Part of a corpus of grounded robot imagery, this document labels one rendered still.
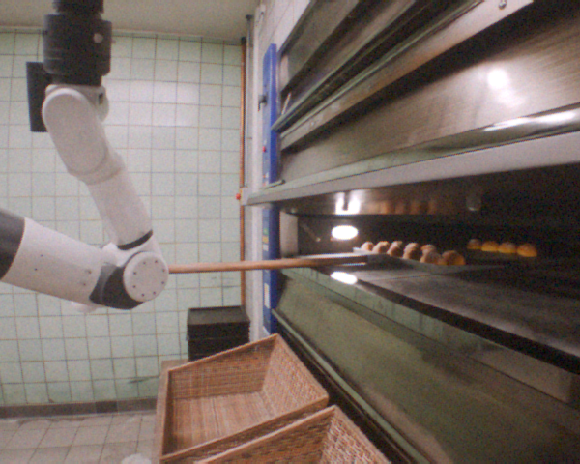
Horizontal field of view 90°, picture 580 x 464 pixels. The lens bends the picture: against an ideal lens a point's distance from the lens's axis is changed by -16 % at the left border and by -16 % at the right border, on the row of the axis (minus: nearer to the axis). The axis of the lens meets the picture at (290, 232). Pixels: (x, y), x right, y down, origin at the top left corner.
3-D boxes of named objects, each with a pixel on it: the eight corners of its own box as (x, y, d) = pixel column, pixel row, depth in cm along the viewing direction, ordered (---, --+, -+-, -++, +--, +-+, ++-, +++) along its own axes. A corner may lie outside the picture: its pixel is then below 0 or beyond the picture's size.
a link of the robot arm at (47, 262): (151, 329, 51) (4, 294, 34) (114, 304, 59) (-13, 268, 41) (177, 262, 54) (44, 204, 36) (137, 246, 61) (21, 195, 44)
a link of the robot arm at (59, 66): (103, 50, 37) (102, 140, 42) (118, 53, 46) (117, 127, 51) (10, 44, 33) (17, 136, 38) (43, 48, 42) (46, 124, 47)
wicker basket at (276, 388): (279, 390, 145) (279, 332, 143) (330, 475, 91) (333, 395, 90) (167, 402, 131) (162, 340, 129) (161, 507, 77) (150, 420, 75)
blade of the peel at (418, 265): (437, 274, 97) (437, 265, 97) (353, 254, 150) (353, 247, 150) (514, 265, 108) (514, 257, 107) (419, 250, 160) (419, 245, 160)
